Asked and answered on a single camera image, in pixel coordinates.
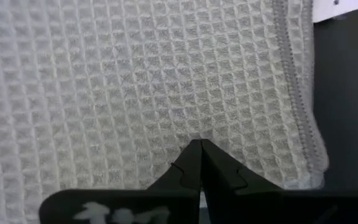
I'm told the white paper hang tag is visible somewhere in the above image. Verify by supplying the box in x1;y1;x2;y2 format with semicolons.
311;0;358;24

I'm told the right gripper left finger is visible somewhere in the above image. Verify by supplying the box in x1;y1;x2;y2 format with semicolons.
39;139;203;224

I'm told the grey waffle microfiber towel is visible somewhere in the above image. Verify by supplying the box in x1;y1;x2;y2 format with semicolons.
0;0;329;224

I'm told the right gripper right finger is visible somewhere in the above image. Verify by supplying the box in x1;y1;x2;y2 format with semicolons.
200;139;358;224

